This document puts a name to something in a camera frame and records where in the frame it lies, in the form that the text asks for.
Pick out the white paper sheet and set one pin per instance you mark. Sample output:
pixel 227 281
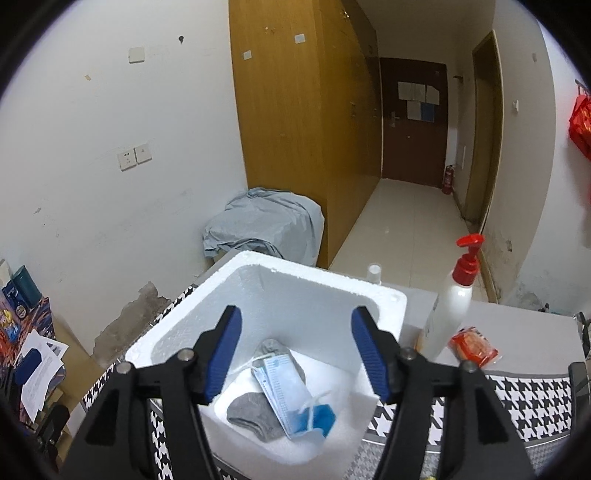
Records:
pixel 408 91
pixel 432 94
pixel 413 110

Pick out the red snack packet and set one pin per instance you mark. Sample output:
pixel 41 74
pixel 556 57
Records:
pixel 475 348

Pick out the cardboard box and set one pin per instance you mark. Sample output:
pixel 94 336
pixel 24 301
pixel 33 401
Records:
pixel 76 369

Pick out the clear blue spray bottle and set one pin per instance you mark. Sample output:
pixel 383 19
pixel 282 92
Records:
pixel 375 272

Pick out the white pump bottle red pump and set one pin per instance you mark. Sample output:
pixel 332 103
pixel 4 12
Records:
pixel 448 309

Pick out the colourful printed box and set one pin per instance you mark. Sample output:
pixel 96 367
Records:
pixel 18 327

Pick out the red fire extinguisher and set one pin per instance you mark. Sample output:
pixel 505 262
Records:
pixel 448 180

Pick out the wooden wardrobe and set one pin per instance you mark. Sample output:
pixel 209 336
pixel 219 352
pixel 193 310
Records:
pixel 286 115

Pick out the teal can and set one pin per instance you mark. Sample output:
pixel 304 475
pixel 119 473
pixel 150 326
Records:
pixel 25 286

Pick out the white papers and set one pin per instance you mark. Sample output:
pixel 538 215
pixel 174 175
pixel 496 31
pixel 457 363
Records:
pixel 41 369

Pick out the white foam box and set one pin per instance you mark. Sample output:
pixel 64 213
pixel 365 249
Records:
pixel 295 295

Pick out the dark brown door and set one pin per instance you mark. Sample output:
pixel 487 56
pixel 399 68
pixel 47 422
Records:
pixel 411 152

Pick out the light wooden door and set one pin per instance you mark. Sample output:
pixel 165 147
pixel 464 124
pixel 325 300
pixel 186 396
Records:
pixel 482 138

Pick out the houndstooth tablecloth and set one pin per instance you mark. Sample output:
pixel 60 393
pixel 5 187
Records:
pixel 531 401

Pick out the white wall socket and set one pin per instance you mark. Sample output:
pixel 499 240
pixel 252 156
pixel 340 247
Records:
pixel 126 160

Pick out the grey cloth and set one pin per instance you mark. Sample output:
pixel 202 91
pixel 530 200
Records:
pixel 268 221

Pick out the blue paper sheet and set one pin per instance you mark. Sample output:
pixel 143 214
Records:
pixel 427 112

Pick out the packaged blue face mask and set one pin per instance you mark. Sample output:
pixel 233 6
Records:
pixel 284 392

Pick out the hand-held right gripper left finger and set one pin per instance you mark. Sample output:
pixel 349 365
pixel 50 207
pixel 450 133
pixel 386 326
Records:
pixel 221 355

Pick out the black phone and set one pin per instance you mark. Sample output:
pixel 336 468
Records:
pixel 578 383

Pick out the red plastic bag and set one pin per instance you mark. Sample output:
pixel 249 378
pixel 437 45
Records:
pixel 581 124

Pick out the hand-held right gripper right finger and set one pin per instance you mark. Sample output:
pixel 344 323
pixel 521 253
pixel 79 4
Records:
pixel 369 355

